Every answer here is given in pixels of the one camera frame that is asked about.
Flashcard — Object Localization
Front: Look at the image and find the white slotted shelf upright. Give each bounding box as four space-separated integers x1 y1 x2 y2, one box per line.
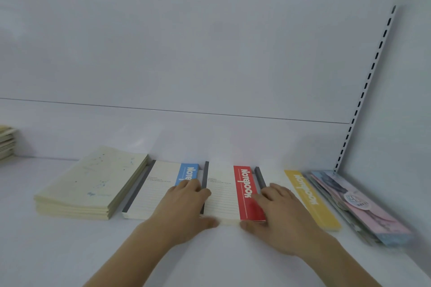
333 5 397 174

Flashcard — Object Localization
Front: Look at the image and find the blue-striped white notebook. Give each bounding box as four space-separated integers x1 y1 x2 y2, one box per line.
122 159 200 221

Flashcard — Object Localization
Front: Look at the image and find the white shelf back panel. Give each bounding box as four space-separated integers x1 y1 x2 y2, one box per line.
0 0 396 176

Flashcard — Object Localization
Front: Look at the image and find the white metal shelf board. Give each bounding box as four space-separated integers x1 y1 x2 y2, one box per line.
0 157 431 287

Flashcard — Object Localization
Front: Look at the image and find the yellow-striped white notebook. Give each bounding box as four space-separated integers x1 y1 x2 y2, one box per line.
255 166 341 232

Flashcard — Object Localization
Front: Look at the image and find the pink packets bundle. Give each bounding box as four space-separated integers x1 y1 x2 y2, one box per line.
303 170 415 247

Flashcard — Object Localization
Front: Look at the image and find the person's left forearm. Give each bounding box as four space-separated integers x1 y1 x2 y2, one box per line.
83 219 182 287

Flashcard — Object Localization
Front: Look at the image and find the person's left hand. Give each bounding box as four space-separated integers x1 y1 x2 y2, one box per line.
148 179 220 247

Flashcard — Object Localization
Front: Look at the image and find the person's right forearm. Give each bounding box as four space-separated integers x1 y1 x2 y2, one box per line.
299 235 383 287

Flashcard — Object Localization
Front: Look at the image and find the stack of cream notebooks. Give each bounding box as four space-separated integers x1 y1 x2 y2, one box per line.
33 145 150 221

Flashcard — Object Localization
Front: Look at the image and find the red-striped white notebook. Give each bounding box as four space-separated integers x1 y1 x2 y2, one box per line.
201 161 267 225

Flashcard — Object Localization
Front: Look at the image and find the person's right hand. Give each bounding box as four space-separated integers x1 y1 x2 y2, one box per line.
239 182 337 257

